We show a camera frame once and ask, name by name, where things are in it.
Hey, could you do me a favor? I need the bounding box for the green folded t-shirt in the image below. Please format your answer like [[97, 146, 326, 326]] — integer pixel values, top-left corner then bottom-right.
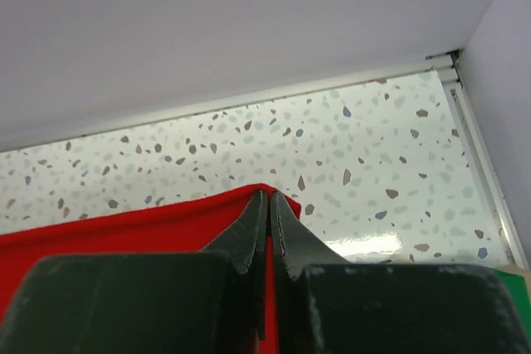
[[496, 269, 530, 302]]

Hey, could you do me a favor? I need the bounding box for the red t-shirt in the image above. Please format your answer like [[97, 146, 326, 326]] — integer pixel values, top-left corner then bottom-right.
[[1, 184, 301, 353]]

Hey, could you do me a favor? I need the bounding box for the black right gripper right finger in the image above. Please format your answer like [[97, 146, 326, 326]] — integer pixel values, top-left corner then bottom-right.
[[270, 193, 530, 353]]

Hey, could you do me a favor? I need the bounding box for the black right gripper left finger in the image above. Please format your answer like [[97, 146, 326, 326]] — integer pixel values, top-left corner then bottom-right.
[[1, 191, 266, 353]]

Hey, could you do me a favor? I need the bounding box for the tan cardboard board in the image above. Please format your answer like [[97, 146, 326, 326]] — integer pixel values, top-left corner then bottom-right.
[[499, 264, 530, 275]]

